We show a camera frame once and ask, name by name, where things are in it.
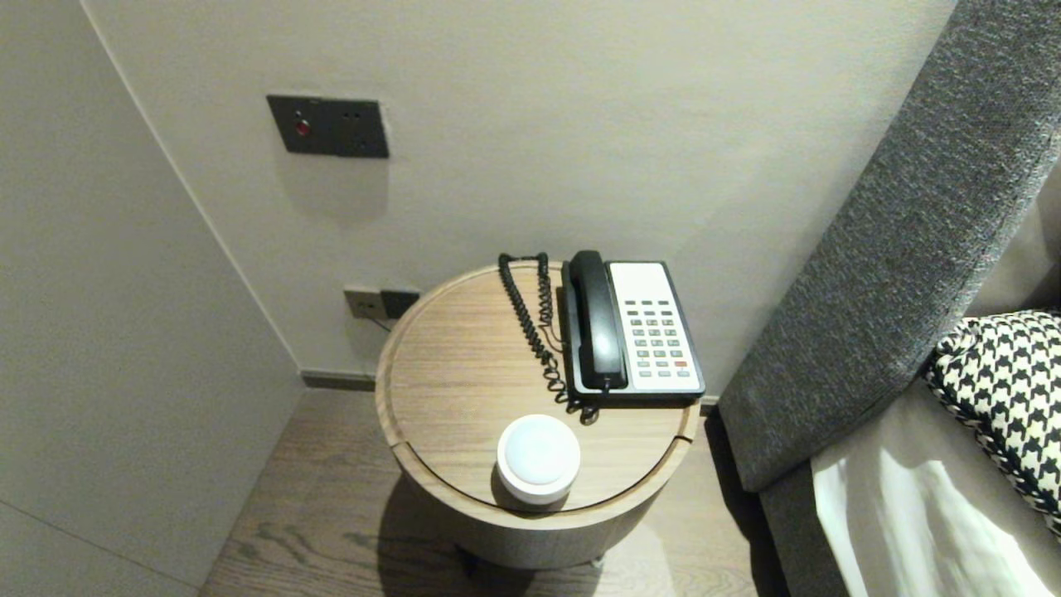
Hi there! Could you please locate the grey fabric headboard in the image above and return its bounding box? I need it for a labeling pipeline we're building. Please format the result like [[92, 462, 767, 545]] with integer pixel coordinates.
[[718, 0, 1061, 493]]

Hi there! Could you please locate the black and white desk telephone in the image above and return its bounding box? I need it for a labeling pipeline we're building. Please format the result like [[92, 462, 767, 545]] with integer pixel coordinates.
[[561, 260, 707, 406]]

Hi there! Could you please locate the round wooden side table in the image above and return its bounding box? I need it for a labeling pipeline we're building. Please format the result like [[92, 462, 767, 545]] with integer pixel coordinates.
[[375, 260, 702, 570]]

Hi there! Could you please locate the black coiled telephone cord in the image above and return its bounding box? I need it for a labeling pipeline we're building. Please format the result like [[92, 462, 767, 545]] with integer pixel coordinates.
[[498, 252, 601, 425]]

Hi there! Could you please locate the black plug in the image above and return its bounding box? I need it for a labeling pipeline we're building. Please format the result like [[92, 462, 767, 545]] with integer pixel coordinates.
[[381, 289, 422, 320]]

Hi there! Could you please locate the dark wall switch panel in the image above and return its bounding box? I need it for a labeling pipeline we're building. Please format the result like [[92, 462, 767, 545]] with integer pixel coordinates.
[[266, 95, 390, 159]]

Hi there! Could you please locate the black telephone handset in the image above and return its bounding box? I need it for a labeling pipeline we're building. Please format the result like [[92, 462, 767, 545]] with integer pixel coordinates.
[[568, 250, 629, 392]]

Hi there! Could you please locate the houndstooth pillow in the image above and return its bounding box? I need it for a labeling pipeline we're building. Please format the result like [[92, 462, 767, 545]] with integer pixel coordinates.
[[922, 310, 1061, 538]]

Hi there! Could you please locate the white bed sheet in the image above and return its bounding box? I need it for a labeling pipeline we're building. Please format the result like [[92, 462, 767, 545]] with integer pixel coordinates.
[[811, 380, 1061, 597]]

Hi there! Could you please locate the wall power socket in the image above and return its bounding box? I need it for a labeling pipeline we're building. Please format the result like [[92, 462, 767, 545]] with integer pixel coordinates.
[[344, 286, 387, 321]]

